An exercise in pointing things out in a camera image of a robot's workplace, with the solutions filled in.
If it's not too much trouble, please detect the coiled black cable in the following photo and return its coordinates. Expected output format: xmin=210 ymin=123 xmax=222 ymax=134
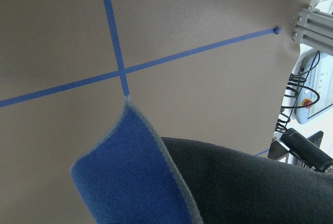
xmin=275 ymin=51 xmax=321 ymax=134

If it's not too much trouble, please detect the teach pendant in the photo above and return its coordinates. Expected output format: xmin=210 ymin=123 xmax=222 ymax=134
xmin=296 ymin=49 xmax=332 ymax=124

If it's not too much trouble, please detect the aluminium camera post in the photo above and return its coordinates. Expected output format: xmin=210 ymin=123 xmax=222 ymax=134
xmin=292 ymin=5 xmax=332 ymax=56

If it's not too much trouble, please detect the black equipment box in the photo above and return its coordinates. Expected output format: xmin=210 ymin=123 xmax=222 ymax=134
xmin=267 ymin=128 xmax=332 ymax=174

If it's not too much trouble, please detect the blue microfiber towel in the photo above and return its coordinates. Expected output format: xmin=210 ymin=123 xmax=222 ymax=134
xmin=71 ymin=97 xmax=332 ymax=223

